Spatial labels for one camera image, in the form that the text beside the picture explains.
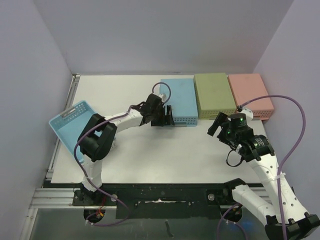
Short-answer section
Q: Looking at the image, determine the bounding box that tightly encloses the aluminium frame rail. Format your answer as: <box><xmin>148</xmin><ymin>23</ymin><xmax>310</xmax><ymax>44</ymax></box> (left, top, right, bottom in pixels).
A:
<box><xmin>19</xmin><ymin>187</ymin><xmax>76</xmax><ymax>240</ymax></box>

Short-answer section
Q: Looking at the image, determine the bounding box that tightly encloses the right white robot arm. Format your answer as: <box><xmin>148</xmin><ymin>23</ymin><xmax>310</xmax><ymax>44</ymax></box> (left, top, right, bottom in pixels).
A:
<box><xmin>207</xmin><ymin>112</ymin><xmax>320</xmax><ymax>240</ymax></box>

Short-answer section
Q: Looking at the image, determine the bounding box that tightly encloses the small blue perforated basket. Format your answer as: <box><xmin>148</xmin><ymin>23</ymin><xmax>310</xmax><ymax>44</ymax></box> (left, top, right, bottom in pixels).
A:
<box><xmin>48</xmin><ymin>100</ymin><xmax>96</xmax><ymax>159</ymax></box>

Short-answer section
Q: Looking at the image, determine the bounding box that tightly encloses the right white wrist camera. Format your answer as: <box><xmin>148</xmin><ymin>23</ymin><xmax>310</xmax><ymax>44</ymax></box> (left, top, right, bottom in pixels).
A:
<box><xmin>236</xmin><ymin>105</ymin><xmax>254</xmax><ymax>122</ymax></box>

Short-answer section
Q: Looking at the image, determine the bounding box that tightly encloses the pink perforated basket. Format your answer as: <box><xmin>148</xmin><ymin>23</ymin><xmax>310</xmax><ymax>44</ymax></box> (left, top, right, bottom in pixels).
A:
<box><xmin>228</xmin><ymin>73</ymin><xmax>274</xmax><ymax>121</ymax></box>

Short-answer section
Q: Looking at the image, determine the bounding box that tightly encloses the large blue perforated basket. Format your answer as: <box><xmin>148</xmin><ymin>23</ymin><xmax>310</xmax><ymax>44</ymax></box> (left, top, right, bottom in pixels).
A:
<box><xmin>161</xmin><ymin>78</ymin><xmax>198</xmax><ymax>127</ymax></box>

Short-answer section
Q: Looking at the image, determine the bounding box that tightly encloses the white perforated basket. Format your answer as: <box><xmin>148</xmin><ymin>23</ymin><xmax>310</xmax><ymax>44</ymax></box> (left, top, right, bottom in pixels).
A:
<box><xmin>110</xmin><ymin>138</ymin><xmax>117</xmax><ymax>151</ymax></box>

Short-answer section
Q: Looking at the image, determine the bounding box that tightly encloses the black table front rail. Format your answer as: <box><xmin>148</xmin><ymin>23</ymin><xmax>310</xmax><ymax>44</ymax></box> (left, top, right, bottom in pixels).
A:
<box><xmin>72</xmin><ymin>183</ymin><xmax>236</xmax><ymax>220</ymax></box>

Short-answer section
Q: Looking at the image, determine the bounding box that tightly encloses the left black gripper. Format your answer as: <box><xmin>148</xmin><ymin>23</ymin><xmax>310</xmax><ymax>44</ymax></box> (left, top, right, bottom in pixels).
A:
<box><xmin>150</xmin><ymin>105</ymin><xmax>174</xmax><ymax>127</ymax></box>

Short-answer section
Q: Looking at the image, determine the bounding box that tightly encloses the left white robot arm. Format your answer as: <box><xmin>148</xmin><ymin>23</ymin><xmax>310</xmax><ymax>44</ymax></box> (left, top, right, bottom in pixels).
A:
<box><xmin>74</xmin><ymin>93</ymin><xmax>175</xmax><ymax>206</ymax></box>

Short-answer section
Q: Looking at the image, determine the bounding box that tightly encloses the yellow-green perforated basket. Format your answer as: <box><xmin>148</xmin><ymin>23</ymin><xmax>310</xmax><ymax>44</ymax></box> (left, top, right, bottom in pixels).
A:
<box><xmin>193</xmin><ymin>72</ymin><xmax>236</xmax><ymax>120</ymax></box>

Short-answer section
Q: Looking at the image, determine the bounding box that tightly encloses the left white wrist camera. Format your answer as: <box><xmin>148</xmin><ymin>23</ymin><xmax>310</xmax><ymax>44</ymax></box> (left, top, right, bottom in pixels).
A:
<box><xmin>159</xmin><ymin>94</ymin><xmax>167</xmax><ymax>101</ymax></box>

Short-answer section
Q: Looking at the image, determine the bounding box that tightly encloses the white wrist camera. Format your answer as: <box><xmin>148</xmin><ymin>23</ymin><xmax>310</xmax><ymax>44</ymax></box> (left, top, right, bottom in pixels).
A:
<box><xmin>236</xmin><ymin>105</ymin><xmax>254</xmax><ymax>122</ymax></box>
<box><xmin>159</xmin><ymin>94</ymin><xmax>167</xmax><ymax>101</ymax></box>

